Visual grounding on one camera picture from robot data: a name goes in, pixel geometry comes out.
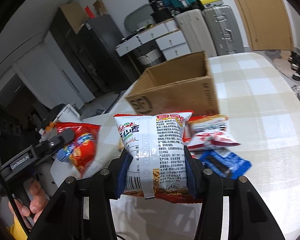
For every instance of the white drawer desk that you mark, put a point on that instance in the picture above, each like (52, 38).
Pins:
(167, 35)

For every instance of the silver grey suitcase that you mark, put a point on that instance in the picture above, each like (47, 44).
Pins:
(224, 29)

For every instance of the wooden door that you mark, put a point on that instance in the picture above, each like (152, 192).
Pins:
(266, 23)

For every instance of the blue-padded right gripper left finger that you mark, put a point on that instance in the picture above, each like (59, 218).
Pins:
(120, 172)

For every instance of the grey oval mirror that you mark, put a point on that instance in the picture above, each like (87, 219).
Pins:
(139, 18)

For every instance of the black cabinet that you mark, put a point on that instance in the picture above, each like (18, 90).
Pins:
(89, 44)

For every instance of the blue cookie packet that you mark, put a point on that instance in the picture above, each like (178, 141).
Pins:
(225, 163)

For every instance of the woven laundry basket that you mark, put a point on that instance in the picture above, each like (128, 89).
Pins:
(152, 58)

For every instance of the white red small snack bag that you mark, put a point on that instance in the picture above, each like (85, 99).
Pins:
(205, 132)

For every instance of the brown cardboard SF box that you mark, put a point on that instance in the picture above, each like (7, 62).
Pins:
(177, 87)

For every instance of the beige suitcase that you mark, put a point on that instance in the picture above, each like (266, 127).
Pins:
(196, 32)

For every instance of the yellow sleeve forearm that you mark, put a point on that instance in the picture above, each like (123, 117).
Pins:
(17, 231)

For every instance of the person's left hand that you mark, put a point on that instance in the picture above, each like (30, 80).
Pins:
(38, 201)

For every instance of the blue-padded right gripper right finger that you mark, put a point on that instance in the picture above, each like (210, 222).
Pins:
(194, 170)

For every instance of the white red noodle snack bag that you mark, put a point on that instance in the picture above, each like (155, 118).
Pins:
(158, 168)

